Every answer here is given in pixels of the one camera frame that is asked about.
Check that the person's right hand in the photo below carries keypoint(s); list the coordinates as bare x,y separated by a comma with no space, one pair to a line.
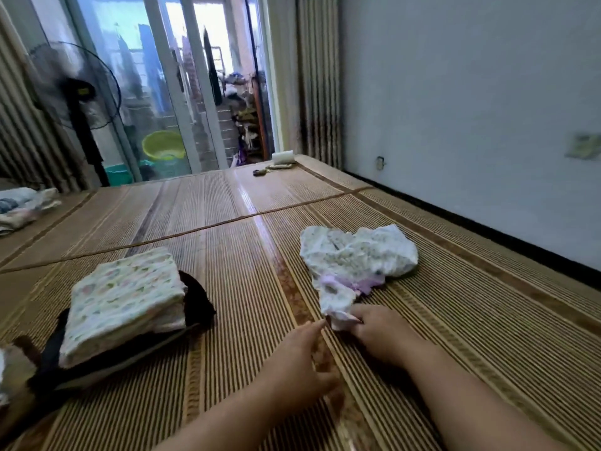
385,331

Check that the small dark object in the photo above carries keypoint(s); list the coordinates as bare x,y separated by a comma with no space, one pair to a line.
259,172

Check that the person's left hand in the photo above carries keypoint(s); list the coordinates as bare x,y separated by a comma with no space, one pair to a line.
296,371

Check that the folded striped blanket stack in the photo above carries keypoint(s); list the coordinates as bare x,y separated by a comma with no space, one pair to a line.
23,206

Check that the white wall socket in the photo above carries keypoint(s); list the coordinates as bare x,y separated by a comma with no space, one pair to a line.
380,163

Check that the person's right forearm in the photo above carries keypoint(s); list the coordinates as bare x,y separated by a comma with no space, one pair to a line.
469,404

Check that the small teal bucket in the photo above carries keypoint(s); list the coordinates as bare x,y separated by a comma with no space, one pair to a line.
120,173

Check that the dark grey garment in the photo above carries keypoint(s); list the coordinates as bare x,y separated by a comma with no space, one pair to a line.
197,310

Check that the beige patterned curtain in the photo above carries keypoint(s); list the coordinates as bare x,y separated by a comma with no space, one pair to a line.
33,136
321,70

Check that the white paper roll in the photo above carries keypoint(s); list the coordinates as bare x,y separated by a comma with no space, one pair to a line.
284,157

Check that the sliding glass balcony door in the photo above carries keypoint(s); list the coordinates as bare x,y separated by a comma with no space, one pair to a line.
160,61

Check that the person's left forearm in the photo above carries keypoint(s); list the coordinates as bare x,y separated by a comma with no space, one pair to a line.
225,423

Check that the cluttered balcony shelf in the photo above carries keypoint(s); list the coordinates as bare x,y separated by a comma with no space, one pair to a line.
246,117

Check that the bamboo bed mat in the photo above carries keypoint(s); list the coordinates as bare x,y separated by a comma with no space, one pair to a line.
235,249

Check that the small floral white garment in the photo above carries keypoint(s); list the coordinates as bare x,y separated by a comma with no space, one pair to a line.
362,253

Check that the beige wall switch plate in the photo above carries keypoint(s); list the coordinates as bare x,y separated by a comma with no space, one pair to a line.
584,145

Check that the black standing fan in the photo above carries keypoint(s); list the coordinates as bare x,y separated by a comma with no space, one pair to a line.
75,89

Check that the yellow green basin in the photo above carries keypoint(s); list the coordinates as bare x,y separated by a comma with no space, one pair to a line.
163,145

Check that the white floral print garment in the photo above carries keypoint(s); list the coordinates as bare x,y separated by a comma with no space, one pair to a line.
122,300

